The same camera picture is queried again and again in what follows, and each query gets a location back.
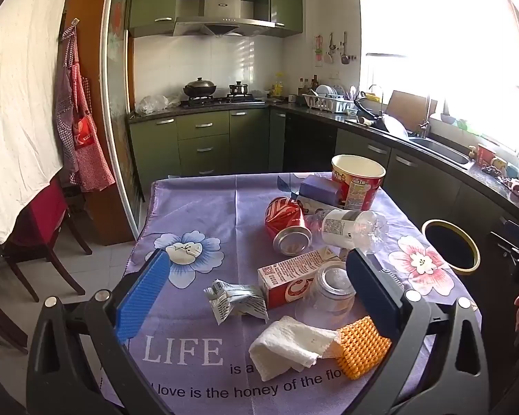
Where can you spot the steel pot with lid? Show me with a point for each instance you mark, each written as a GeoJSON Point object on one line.
{"type": "Point", "coordinates": [238, 89]}

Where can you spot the black wok with lid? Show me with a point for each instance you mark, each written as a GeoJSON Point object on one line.
{"type": "Point", "coordinates": [199, 88]}

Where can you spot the wooden cutting board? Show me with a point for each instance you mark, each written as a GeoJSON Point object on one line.
{"type": "Point", "coordinates": [408, 103]}

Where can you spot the wooden chair with red cushion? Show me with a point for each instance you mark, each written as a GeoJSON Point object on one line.
{"type": "Point", "coordinates": [43, 212]}

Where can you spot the white hanging cloth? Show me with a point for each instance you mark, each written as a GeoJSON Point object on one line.
{"type": "Point", "coordinates": [21, 95]}

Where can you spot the dark wooden chair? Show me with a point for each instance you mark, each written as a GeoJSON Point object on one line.
{"type": "Point", "coordinates": [0, 320]}

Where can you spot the hanging ladle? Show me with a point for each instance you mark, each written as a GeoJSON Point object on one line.
{"type": "Point", "coordinates": [344, 49]}

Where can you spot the clear plastic bottle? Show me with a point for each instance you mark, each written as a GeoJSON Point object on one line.
{"type": "Point", "coordinates": [341, 227]}

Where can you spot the purple checked apron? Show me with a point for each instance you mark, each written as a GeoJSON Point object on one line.
{"type": "Point", "coordinates": [65, 108]}

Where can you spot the orange mesh sponge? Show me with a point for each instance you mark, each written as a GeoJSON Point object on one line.
{"type": "Point", "coordinates": [359, 350]}

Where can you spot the green base kitchen cabinets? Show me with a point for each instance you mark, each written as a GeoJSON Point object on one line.
{"type": "Point", "coordinates": [203, 147]}

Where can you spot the clear plastic cup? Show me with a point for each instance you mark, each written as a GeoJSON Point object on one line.
{"type": "Point", "coordinates": [328, 294]}

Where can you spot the steel range hood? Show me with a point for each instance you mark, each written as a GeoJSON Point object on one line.
{"type": "Point", "coordinates": [222, 4]}

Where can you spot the gas stove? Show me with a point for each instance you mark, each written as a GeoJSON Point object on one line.
{"type": "Point", "coordinates": [225, 101]}

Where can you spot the crushed red soda can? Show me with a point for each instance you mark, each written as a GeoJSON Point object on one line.
{"type": "Point", "coordinates": [285, 220]}

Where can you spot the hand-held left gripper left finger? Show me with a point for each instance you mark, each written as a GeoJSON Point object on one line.
{"type": "Point", "coordinates": [142, 298]}

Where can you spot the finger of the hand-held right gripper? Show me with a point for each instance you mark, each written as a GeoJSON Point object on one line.
{"type": "Point", "coordinates": [512, 242]}

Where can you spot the black bin with yellow rim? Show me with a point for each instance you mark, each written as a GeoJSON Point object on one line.
{"type": "Point", "coordinates": [450, 246]}

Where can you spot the purple floral tablecloth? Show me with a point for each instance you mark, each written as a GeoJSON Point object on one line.
{"type": "Point", "coordinates": [199, 207]}

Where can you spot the silver blue pouch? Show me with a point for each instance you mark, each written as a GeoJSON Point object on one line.
{"type": "Point", "coordinates": [307, 207]}

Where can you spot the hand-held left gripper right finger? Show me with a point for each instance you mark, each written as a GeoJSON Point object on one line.
{"type": "Point", "coordinates": [372, 294]}

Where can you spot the white dish rack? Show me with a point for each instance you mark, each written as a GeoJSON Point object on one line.
{"type": "Point", "coordinates": [324, 103]}

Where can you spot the steel sink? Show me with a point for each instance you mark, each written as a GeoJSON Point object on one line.
{"type": "Point", "coordinates": [441, 149]}

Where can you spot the red checked apron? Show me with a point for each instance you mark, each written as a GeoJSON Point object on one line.
{"type": "Point", "coordinates": [86, 138]}

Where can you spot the white plate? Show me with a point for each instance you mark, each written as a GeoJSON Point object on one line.
{"type": "Point", "coordinates": [393, 127]}

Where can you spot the steel faucet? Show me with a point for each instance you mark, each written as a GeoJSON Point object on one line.
{"type": "Point", "coordinates": [424, 121]}

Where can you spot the clear plastic bag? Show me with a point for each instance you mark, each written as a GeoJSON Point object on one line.
{"type": "Point", "coordinates": [153, 103]}

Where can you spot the red white carton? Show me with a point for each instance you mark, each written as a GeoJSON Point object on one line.
{"type": "Point", "coordinates": [285, 276]}

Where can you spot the red white cup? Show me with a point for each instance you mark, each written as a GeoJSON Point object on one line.
{"type": "Point", "coordinates": [485, 155]}

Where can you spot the green upper kitchen cabinets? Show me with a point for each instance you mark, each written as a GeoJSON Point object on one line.
{"type": "Point", "coordinates": [151, 0]}

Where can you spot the kitchen window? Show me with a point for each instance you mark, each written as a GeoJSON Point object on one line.
{"type": "Point", "coordinates": [437, 30]}

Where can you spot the purple box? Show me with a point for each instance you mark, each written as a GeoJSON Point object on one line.
{"type": "Point", "coordinates": [318, 190]}

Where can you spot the yellow oil bottle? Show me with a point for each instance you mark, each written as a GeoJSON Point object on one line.
{"type": "Point", "coordinates": [278, 88]}

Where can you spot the red instant noodle cup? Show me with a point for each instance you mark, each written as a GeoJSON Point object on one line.
{"type": "Point", "coordinates": [363, 190]}

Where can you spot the white paper tissue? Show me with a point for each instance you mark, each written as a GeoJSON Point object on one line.
{"type": "Point", "coordinates": [285, 346]}

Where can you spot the crumpled silver wrapper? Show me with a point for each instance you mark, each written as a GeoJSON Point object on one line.
{"type": "Point", "coordinates": [235, 300]}

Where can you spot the silver framed sliding door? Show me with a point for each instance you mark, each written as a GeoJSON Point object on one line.
{"type": "Point", "coordinates": [111, 95]}

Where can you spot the black pan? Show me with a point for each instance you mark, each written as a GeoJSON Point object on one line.
{"type": "Point", "coordinates": [370, 114]}

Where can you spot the dark kitchen countertop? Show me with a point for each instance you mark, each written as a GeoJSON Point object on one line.
{"type": "Point", "coordinates": [480, 173]}

